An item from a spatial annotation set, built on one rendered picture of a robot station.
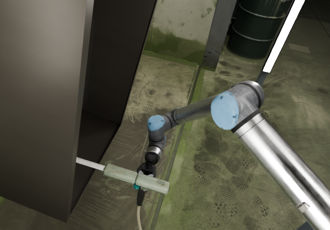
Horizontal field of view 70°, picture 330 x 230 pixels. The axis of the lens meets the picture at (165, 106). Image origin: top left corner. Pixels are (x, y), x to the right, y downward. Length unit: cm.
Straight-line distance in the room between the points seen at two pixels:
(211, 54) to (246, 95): 204
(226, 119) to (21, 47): 59
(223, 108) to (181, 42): 210
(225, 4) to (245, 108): 193
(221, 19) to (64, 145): 226
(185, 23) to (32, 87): 230
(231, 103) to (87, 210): 117
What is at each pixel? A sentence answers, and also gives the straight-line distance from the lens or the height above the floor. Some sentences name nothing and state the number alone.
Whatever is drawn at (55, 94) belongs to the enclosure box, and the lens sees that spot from 55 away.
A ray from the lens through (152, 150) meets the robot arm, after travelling 128.
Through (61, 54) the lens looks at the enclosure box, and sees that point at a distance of 48.
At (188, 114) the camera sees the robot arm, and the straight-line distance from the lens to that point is 119.
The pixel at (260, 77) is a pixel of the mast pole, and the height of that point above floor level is 54.
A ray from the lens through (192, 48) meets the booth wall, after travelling 284.
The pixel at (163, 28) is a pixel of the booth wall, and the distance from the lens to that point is 282.
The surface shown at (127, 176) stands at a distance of 112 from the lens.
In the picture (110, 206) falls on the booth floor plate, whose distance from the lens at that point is 164.
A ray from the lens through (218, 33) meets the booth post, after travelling 273.
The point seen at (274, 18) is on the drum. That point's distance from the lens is 322.
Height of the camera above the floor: 152
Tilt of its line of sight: 42 degrees down
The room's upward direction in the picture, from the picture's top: 9 degrees clockwise
